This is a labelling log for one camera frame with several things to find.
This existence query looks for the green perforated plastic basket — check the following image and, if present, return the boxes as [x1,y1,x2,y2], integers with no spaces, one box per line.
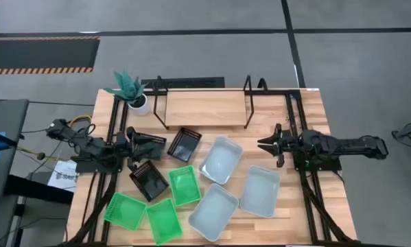
[167,165,202,207]
[145,198,184,246]
[104,191,147,231]

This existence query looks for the black aluminium table frame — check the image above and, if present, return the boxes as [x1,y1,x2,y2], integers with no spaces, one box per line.
[67,87,357,246]

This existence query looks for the yellow cable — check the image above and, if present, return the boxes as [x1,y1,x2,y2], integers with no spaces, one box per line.
[17,115,93,162]

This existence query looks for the grey side desk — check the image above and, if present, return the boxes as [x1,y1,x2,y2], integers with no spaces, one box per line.
[0,99,30,200]

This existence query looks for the grey plastic bin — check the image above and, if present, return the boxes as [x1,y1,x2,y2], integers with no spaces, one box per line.
[188,183,239,242]
[198,136,244,185]
[239,165,281,219]

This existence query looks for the white round plant pot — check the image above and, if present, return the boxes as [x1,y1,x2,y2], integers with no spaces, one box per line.
[127,94,151,117]

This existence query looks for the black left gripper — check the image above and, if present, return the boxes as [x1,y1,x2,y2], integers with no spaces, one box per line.
[115,126,163,173]

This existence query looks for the green snake plant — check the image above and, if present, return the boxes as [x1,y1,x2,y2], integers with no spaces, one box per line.
[104,68,148,106]

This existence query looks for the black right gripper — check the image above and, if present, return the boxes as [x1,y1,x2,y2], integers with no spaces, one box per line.
[257,123,304,169]

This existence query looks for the black hazard-striped floor mat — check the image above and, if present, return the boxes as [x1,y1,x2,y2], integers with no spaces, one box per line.
[0,36,101,75]

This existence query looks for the black desk base bar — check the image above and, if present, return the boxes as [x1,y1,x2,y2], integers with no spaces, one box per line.
[4,174,74,206]

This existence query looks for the white printed paper sheet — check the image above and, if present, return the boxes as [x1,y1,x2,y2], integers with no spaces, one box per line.
[47,160,79,193]

